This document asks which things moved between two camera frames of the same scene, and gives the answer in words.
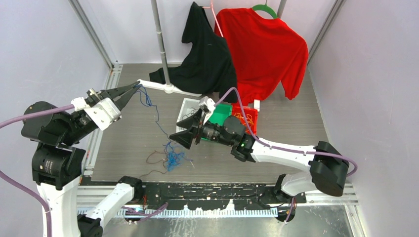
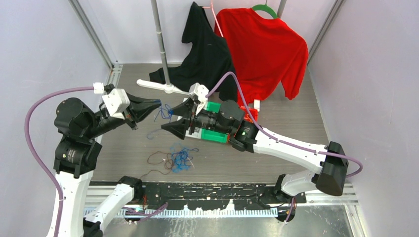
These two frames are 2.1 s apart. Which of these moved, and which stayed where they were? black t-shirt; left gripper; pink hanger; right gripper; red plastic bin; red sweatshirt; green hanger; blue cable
Moved: right gripper; blue cable; left gripper
Stayed: green hanger; black t-shirt; pink hanger; red plastic bin; red sweatshirt
